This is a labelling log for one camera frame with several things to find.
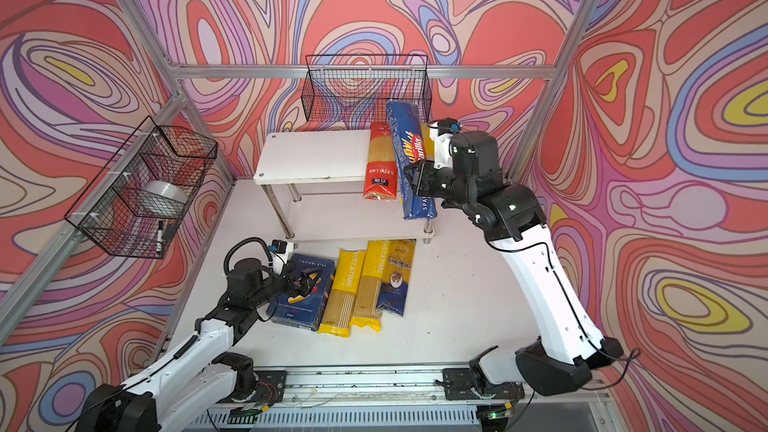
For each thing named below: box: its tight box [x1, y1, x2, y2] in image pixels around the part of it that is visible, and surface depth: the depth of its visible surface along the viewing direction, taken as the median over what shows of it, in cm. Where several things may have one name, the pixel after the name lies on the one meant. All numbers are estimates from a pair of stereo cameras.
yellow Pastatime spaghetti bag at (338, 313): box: [318, 248, 367, 337], surface depth 88 cm
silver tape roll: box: [140, 180, 188, 217], surface depth 74 cm
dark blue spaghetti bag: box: [376, 239, 417, 317], surface depth 92 cm
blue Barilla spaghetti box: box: [386, 99, 437, 220], surface depth 62 cm
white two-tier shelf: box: [254, 129, 436, 244], surface depth 86 cm
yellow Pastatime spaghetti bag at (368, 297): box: [350, 240, 389, 332], surface depth 90 cm
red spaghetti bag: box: [363, 122, 397, 201], surface depth 72 cm
